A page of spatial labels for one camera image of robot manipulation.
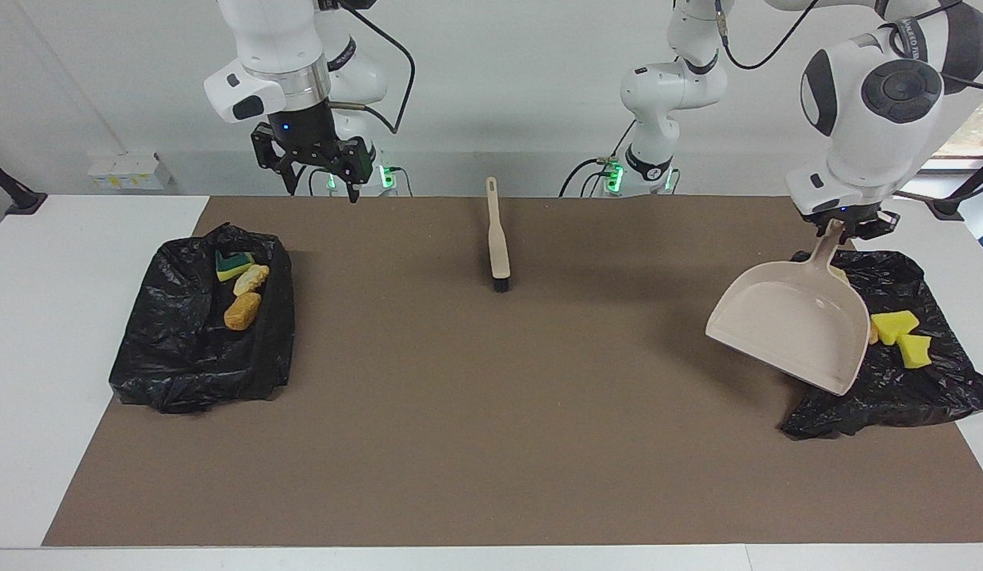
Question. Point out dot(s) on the yellow sponge chunk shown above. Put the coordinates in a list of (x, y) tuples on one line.
[(894, 325)]

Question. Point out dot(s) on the beige plastic dustpan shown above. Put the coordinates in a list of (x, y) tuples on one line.
[(792, 325)]

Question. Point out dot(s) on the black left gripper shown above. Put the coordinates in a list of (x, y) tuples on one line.
[(848, 216)]

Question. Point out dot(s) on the black clamp stand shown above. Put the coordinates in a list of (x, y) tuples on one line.
[(947, 208), (23, 202)]

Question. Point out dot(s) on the pale bread piece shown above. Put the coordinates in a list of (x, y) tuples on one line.
[(251, 279)]

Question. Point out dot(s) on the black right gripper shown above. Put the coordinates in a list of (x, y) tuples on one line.
[(309, 135)]

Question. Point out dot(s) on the beige hand brush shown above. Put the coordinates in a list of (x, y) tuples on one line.
[(497, 238)]

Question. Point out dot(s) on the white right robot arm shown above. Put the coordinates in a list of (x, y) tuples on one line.
[(277, 55)]

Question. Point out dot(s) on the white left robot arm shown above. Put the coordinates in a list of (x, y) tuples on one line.
[(872, 103)]

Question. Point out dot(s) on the brown bread roll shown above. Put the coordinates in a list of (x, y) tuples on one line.
[(242, 312)]

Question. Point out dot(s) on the brown table mat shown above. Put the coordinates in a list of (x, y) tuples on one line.
[(459, 476)]

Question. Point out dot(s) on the black bag lined bin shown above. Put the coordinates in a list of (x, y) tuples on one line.
[(166, 357), (919, 388)]

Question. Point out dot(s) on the yellow and green sponge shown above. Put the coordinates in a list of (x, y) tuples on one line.
[(233, 266)]

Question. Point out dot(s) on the window with frame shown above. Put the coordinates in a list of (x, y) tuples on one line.
[(979, 135)]

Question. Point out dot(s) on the yellow sponge wedge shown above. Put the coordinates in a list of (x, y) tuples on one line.
[(915, 351)]

